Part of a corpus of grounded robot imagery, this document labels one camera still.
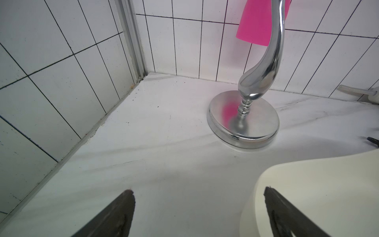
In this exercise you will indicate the chrome cup holder stand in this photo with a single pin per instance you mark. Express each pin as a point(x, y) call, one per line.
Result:
point(242, 118)

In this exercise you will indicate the cream plastic storage tray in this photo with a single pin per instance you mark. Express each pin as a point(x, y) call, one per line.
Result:
point(340, 195)

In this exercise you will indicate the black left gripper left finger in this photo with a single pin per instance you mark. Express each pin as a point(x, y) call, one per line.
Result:
point(114, 220)

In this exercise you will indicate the white glue gun blue trigger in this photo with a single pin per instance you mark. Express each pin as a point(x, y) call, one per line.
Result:
point(373, 94)

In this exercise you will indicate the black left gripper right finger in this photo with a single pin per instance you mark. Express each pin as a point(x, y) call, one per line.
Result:
point(286, 220)

